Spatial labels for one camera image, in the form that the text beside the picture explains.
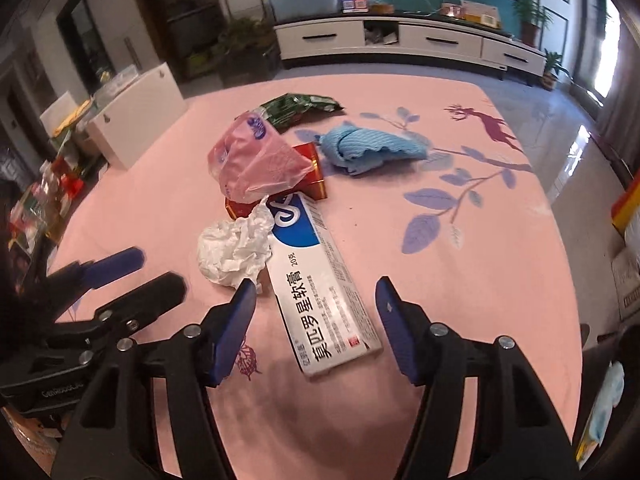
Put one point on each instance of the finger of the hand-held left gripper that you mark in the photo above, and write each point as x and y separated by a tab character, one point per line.
150	296
120	261

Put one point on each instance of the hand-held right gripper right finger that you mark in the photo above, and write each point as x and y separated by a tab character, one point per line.
395	330

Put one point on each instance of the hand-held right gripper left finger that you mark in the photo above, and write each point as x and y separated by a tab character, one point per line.
235	325

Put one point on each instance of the white blue ointment box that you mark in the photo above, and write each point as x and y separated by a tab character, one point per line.
320	300

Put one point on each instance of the black trash bag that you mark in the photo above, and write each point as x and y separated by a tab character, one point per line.
597	347

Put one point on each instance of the crumpled white tissue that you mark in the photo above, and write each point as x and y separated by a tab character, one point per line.
230	250

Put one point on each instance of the cluttered bottles and packets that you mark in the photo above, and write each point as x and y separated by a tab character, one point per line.
50	200

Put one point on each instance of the pink printed blanket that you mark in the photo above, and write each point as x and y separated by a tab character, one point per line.
475	270

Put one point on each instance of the small white cabinet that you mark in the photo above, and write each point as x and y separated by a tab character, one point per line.
140	115

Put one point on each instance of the white box with yellow papers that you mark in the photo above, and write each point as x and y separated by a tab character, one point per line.
65	112

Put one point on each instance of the red box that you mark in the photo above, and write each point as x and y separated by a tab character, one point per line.
316	187

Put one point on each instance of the pink plastic tissue pack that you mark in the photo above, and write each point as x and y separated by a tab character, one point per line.
255	160

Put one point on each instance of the blue knitted cloth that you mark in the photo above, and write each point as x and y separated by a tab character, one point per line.
370	147

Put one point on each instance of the green snack packet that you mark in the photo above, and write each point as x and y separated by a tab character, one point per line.
295	107

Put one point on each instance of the cardboard box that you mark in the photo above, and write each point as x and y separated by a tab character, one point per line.
627	280

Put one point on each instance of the dark glass tank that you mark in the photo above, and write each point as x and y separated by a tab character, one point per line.
195	30

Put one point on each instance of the group of leafy floor plants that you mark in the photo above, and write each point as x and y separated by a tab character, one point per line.
247	50

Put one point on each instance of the yellow red bag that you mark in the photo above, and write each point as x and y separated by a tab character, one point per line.
627	210

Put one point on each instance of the white TV cabinet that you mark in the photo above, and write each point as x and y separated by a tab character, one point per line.
430	40

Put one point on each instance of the small potted plant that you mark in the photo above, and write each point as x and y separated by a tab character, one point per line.
552	70

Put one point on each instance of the pale blue storage box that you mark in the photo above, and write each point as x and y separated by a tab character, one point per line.
305	4

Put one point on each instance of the small pink boxes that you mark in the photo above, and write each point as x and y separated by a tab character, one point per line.
356	4

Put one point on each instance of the tall potted plant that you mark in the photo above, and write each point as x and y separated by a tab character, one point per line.
531	17

